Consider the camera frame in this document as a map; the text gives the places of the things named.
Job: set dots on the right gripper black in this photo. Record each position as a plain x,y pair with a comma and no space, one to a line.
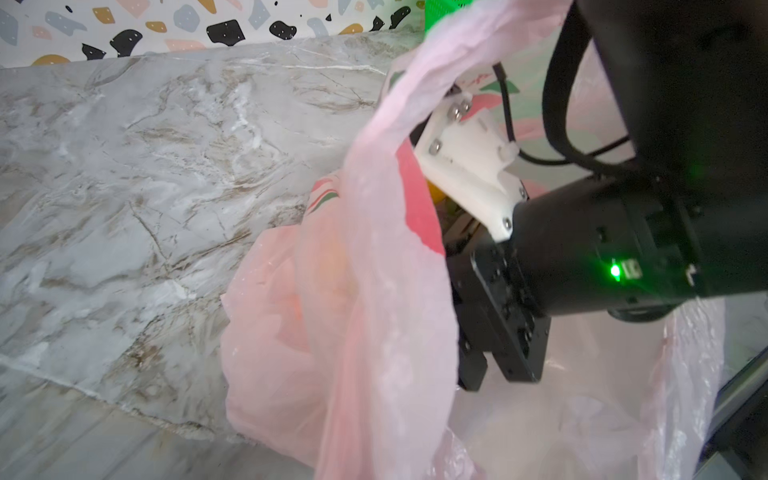
626,247

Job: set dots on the pink plastic bag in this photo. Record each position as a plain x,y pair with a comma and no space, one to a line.
342,346

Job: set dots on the green plastic basket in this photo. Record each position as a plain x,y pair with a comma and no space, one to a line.
436,10

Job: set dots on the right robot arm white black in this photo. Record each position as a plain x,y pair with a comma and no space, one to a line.
689,79

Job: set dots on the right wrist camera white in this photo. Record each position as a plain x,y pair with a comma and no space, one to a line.
462,152

